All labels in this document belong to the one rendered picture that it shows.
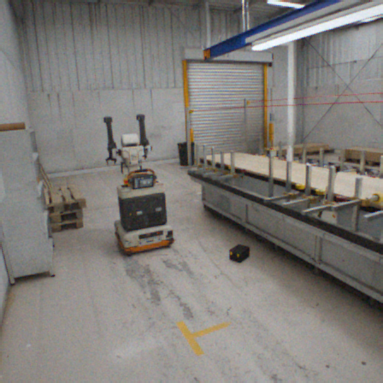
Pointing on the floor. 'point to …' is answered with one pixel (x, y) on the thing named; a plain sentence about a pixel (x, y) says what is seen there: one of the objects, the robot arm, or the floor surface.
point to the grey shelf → (23, 207)
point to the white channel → (292, 50)
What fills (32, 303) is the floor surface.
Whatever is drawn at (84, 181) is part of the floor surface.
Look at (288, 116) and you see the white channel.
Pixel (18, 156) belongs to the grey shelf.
